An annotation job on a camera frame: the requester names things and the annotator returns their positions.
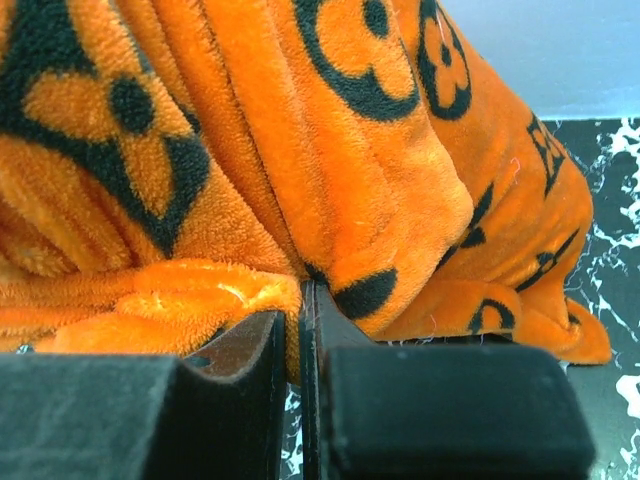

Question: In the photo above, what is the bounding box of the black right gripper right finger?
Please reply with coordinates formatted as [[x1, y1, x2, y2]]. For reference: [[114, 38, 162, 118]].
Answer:
[[298, 280, 372, 480]]

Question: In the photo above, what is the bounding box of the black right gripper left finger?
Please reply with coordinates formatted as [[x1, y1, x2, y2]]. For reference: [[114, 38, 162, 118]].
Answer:
[[144, 311, 286, 479]]

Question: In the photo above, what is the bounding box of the orange patterned plush pillowcase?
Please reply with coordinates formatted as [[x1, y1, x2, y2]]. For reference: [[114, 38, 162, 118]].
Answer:
[[1, 1, 611, 377]]

